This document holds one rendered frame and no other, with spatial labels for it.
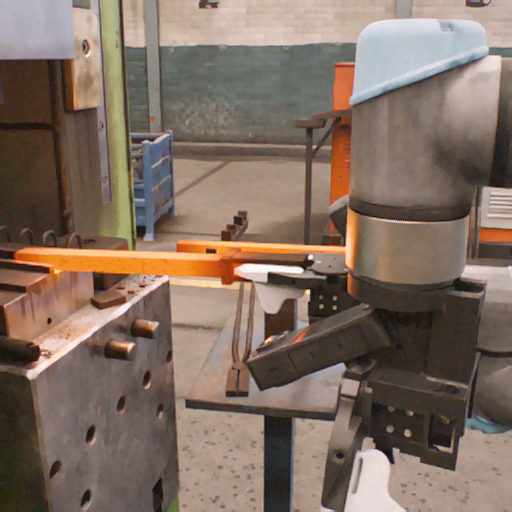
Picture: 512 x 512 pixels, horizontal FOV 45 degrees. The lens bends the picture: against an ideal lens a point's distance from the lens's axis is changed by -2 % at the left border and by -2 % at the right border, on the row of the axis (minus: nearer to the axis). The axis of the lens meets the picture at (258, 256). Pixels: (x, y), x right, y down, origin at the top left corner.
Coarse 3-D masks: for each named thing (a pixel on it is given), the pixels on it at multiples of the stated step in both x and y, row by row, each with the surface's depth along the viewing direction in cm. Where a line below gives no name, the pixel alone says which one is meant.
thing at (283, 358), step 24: (360, 312) 41; (288, 336) 45; (312, 336) 42; (336, 336) 41; (360, 336) 40; (384, 336) 40; (264, 360) 44; (288, 360) 43; (312, 360) 42; (336, 360) 41; (264, 384) 45; (288, 384) 45
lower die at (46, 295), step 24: (0, 264) 87; (24, 264) 85; (48, 264) 85; (0, 288) 81; (24, 288) 80; (48, 288) 84; (72, 288) 90; (0, 312) 76; (24, 312) 80; (48, 312) 85; (72, 312) 90; (24, 336) 80
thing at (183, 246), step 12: (180, 240) 113; (192, 240) 113; (180, 252) 111; (192, 252) 111; (204, 252) 111; (264, 252) 109; (276, 252) 108; (288, 252) 108; (300, 252) 108; (312, 252) 107; (324, 252) 107; (336, 252) 107
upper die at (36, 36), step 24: (0, 0) 70; (24, 0) 74; (48, 0) 78; (0, 24) 70; (24, 24) 74; (48, 24) 79; (72, 24) 83; (0, 48) 71; (24, 48) 75; (48, 48) 79; (72, 48) 84
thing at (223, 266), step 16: (16, 256) 87; (32, 256) 86; (48, 256) 85; (64, 256) 84; (80, 256) 83; (96, 256) 83; (112, 256) 82; (128, 256) 82; (144, 256) 81; (160, 256) 81; (176, 256) 80; (192, 256) 80; (208, 256) 79; (224, 256) 77; (240, 256) 77; (256, 256) 77; (272, 256) 76; (288, 256) 76; (304, 256) 75; (112, 272) 83; (128, 272) 82; (144, 272) 81; (160, 272) 80; (176, 272) 80; (192, 272) 79; (208, 272) 78; (224, 272) 76
